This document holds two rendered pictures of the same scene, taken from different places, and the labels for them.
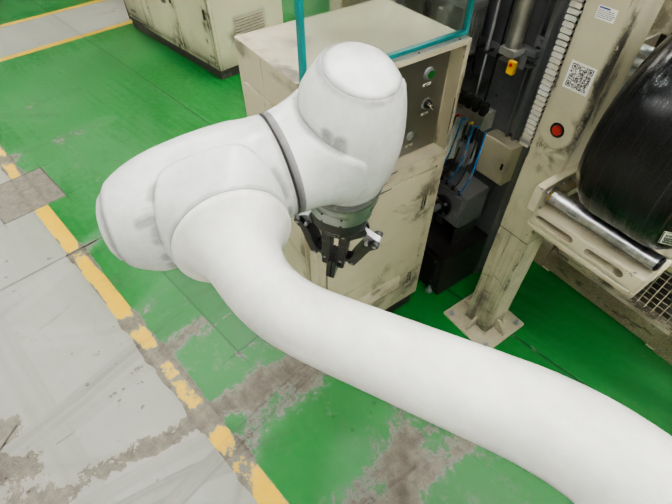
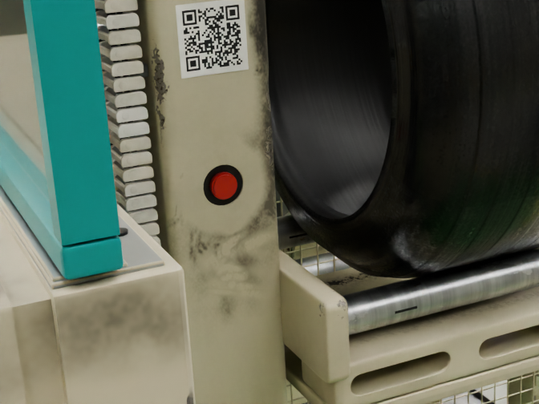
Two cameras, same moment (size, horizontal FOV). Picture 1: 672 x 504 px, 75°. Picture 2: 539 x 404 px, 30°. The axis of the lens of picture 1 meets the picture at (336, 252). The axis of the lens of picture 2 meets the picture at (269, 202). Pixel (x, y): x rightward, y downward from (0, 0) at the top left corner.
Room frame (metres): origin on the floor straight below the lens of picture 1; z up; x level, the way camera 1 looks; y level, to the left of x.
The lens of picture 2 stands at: (0.88, 0.35, 1.39)
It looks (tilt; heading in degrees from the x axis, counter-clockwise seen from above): 19 degrees down; 282
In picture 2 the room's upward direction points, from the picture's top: 3 degrees counter-clockwise
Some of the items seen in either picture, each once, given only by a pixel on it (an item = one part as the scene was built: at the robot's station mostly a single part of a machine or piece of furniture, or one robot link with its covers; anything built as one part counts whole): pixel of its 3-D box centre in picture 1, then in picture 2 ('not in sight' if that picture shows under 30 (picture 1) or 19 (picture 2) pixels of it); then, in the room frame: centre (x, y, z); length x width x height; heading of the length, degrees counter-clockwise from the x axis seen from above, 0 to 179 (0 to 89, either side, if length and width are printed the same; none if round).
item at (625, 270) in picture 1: (589, 241); (450, 338); (0.90, -0.75, 0.83); 0.36 x 0.09 x 0.06; 35
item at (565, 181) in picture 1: (575, 176); (265, 280); (1.12, -0.77, 0.90); 0.40 x 0.03 x 0.10; 125
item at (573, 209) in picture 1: (601, 227); (454, 288); (0.89, -0.76, 0.90); 0.35 x 0.05 x 0.05; 35
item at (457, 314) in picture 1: (484, 317); not in sight; (1.17, -0.71, 0.02); 0.27 x 0.27 x 0.04; 35
